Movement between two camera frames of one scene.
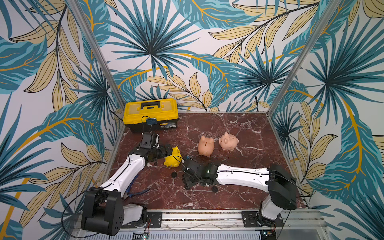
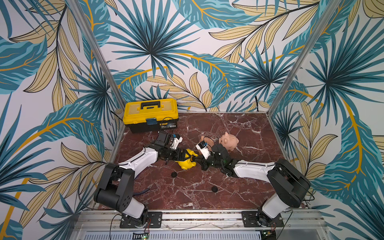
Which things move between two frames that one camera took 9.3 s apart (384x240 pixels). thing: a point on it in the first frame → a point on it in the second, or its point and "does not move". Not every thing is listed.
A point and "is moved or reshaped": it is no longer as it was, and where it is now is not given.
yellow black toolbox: (136, 112) does not move
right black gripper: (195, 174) → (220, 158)
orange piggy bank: (205, 146) does not move
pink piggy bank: (228, 141) does not move
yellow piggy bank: (175, 159) is moved or reshaped
